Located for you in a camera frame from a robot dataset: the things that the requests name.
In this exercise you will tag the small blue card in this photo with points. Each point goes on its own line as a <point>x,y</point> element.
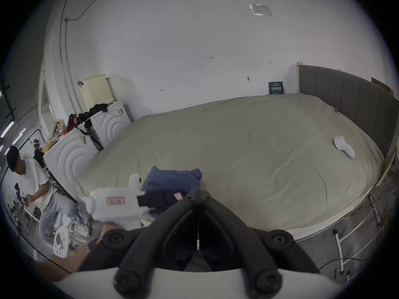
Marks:
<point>276,87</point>

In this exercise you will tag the bed with pale green sheet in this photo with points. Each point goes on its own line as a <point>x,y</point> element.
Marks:
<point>243,154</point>

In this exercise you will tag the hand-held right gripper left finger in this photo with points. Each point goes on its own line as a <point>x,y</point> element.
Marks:
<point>141,244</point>

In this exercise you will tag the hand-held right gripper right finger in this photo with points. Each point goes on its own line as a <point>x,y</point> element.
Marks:
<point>249,244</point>

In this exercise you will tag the white washing machine with basket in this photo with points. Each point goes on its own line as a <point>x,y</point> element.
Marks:
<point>107,125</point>

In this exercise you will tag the white sock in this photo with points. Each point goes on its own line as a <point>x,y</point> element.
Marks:
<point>344,146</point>

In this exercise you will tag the grey padded headboard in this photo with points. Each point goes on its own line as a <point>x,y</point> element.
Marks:
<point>352,104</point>

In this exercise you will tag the clear plastic sleeve with paper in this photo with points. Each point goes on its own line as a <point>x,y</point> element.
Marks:
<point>261,9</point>

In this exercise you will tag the person's left hand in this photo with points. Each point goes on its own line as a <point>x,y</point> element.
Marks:
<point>104,231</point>

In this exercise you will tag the white washing machine with bags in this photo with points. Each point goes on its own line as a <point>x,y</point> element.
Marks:
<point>70,157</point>

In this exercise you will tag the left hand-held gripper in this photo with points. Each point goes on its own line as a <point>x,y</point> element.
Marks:
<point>112,204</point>

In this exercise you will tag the brown cardboard piece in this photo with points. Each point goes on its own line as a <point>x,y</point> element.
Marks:
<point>382,85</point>

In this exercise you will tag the dark blue shirt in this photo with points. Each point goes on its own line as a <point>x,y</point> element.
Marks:
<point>171,181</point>

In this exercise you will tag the person's left forearm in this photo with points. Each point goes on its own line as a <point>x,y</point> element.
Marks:
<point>70,260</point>

